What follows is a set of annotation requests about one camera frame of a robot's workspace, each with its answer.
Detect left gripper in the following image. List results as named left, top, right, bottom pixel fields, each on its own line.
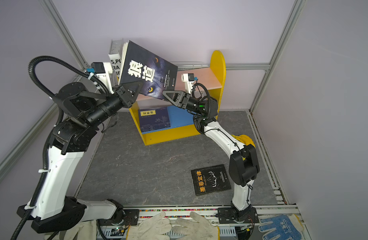
left=84, top=80, right=143, bottom=130

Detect black wolf cover book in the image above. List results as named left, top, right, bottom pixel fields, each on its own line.
left=119, top=41, right=178, bottom=100

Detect blue book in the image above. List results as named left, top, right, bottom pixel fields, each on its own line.
left=138, top=107, right=171, bottom=133

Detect white book black lettering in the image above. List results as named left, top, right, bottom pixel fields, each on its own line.
left=108, top=39, right=125, bottom=85

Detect black book yellow title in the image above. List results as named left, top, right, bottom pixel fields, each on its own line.
left=191, top=165, right=232, bottom=196

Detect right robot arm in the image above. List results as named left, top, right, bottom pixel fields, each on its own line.
left=163, top=90, right=260, bottom=213

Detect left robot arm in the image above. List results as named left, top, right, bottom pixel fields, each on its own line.
left=12, top=56, right=143, bottom=240

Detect yellow bookshelf pink blue shelves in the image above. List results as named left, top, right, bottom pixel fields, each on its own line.
left=129, top=50, right=227, bottom=146

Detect yellow toy banana bunch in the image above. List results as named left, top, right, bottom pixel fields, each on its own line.
left=232, top=135, right=256, bottom=147

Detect white work glove centre-left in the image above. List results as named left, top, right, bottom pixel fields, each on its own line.
left=126, top=212, right=172, bottom=240

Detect white work glove centre-right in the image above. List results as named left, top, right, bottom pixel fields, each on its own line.
left=172, top=212, right=220, bottom=240

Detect blue dotted work glove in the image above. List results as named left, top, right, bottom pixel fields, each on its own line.
left=259, top=215, right=305, bottom=240

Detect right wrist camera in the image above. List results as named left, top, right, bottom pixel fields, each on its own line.
left=181, top=74, right=198, bottom=95

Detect white wire basket behind shelf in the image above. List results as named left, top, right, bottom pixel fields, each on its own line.
left=172, top=62, right=210, bottom=71

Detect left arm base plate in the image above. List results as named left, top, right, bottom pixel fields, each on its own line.
left=104, top=209, right=140, bottom=226

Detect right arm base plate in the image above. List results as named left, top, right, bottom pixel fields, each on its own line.
left=216, top=206, right=259, bottom=224

